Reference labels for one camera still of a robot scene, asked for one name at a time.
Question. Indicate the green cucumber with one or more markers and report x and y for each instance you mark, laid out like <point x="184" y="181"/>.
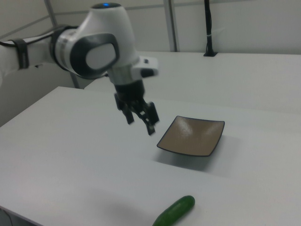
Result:
<point x="175" y="210"/>

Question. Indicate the black pole with base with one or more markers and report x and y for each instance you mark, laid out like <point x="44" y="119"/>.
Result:
<point x="208" y="28"/>

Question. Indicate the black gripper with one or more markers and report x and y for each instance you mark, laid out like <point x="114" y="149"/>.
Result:
<point x="130" y="93"/>

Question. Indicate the square brown ceramic plate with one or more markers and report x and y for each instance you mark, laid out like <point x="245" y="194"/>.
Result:
<point x="191" y="136"/>

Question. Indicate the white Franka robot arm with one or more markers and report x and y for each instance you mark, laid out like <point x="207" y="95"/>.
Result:
<point x="103" y="28"/>

